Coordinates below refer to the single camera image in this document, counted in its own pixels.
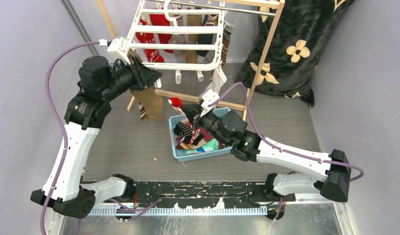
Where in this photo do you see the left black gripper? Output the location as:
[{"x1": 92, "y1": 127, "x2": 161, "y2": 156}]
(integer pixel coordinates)
[{"x1": 101, "y1": 56, "x2": 162, "y2": 102}]

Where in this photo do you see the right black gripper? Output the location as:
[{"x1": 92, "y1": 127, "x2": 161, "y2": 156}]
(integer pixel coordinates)
[{"x1": 180, "y1": 103, "x2": 230, "y2": 147}]

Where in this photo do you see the mint green sock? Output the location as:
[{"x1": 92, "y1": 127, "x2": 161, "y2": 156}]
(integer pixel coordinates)
[{"x1": 186, "y1": 139, "x2": 219, "y2": 155}]

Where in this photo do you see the red white striped sock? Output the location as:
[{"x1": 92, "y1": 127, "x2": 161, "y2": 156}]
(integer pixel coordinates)
[{"x1": 168, "y1": 97, "x2": 203, "y2": 145}]

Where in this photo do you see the white plastic clip hanger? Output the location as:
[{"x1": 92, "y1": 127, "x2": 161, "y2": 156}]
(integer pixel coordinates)
[{"x1": 115, "y1": 0, "x2": 227, "y2": 85}]

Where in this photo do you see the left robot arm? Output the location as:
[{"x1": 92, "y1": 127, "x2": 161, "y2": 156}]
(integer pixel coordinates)
[{"x1": 30, "y1": 56, "x2": 162, "y2": 219}]

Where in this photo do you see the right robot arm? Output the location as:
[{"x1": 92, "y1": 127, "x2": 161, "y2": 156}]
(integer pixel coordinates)
[{"x1": 181, "y1": 104, "x2": 351, "y2": 203}]

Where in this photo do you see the red snowflake sock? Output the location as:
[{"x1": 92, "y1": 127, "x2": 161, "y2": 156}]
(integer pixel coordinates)
[{"x1": 135, "y1": 19, "x2": 165, "y2": 64}]

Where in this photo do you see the black striped sock in basket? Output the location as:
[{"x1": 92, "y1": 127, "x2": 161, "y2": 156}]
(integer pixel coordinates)
[{"x1": 173, "y1": 122, "x2": 192, "y2": 137}]

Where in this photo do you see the light blue plastic basket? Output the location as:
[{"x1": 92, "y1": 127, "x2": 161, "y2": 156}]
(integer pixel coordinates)
[{"x1": 168, "y1": 115, "x2": 232, "y2": 162}]

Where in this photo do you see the brown striped sock rear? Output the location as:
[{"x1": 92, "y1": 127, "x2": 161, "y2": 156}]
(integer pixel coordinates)
[{"x1": 221, "y1": 30, "x2": 231, "y2": 69}]

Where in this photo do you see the navy patterned sock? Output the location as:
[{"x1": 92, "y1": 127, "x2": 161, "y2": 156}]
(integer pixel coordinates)
[{"x1": 196, "y1": 15, "x2": 218, "y2": 57}]

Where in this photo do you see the metal hanging rod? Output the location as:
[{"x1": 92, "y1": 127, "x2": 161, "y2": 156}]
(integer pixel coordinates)
[{"x1": 140, "y1": 0, "x2": 285, "y2": 17}]

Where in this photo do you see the black floral blanket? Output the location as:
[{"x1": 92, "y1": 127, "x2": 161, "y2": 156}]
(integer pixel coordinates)
[{"x1": 255, "y1": 0, "x2": 353, "y2": 107}]

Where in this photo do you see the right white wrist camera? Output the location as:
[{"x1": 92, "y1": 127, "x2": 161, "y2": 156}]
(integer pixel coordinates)
[{"x1": 198, "y1": 89, "x2": 220, "y2": 118}]

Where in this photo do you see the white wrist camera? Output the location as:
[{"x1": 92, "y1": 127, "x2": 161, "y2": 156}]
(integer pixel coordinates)
[
  {"x1": 198, "y1": 89, "x2": 220, "y2": 118},
  {"x1": 98, "y1": 37, "x2": 132, "y2": 65}
]

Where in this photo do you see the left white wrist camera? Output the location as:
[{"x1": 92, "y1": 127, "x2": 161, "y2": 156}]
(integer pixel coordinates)
[{"x1": 98, "y1": 37, "x2": 132, "y2": 65}]

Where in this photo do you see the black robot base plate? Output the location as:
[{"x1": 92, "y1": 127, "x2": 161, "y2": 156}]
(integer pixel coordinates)
[{"x1": 114, "y1": 181, "x2": 280, "y2": 209}]

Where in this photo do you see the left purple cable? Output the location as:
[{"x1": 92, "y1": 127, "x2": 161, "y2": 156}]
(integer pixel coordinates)
[{"x1": 40, "y1": 41, "x2": 158, "y2": 235}]

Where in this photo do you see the purple cable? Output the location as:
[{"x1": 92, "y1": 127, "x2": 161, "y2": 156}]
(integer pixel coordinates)
[
  {"x1": 207, "y1": 82, "x2": 365, "y2": 222},
  {"x1": 40, "y1": 41, "x2": 158, "y2": 235}
]

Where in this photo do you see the wooden drying rack frame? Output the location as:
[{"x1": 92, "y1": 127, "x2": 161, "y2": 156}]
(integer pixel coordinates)
[{"x1": 95, "y1": 0, "x2": 285, "y2": 121}]

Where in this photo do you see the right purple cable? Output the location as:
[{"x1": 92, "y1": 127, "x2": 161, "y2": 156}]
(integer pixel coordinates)
[{"x1": 207, "y1": 82, "x2": 365, "y2": 222}]

